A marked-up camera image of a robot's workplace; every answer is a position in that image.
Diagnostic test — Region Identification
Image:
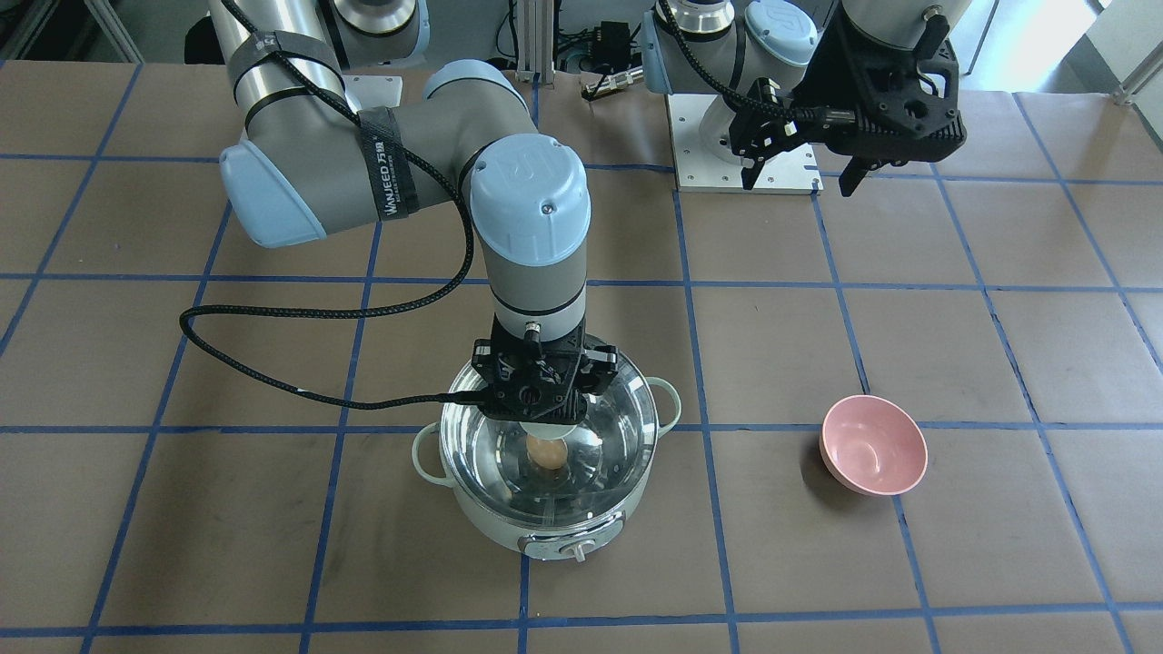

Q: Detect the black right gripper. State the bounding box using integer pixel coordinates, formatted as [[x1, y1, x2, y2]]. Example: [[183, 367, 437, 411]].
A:
[[471, 317, 621, 427]]

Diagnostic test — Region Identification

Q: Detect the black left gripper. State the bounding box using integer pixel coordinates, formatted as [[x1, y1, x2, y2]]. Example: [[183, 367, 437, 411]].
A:
[[727, 14, 965, 197]]

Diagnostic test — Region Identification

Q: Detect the beige egg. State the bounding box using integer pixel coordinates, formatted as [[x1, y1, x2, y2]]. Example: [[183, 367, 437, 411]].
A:
[[526, 434, 569, 471]]

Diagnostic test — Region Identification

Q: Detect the glass pot lid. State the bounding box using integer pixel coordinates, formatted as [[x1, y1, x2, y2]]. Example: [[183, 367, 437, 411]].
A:
[[438, 355, 671, 521]]

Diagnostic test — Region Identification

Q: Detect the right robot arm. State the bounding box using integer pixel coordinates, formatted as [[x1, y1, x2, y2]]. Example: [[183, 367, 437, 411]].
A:
[[180, 1, 618, 426]]

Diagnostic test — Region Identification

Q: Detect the pale green steel pot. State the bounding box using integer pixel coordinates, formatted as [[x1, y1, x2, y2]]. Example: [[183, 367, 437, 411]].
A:
[[411, 355, 682, 562]]

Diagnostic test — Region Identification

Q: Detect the pink bowl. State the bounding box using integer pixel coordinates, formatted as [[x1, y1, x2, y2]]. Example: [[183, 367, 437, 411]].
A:
[[819, 396, 928, 497]]

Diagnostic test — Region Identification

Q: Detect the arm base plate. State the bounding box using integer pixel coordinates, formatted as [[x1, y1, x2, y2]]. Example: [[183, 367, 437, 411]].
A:
[[342, 74, 404, 113], [666, 91, 823, 196]]

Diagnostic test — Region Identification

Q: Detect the aluminium frame post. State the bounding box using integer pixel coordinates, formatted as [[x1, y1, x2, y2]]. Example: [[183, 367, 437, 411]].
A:
[[514, 0, 557, 85]]

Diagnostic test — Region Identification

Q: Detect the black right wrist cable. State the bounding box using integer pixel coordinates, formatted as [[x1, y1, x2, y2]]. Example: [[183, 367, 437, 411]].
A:
[[179, 0, 495, 411]]

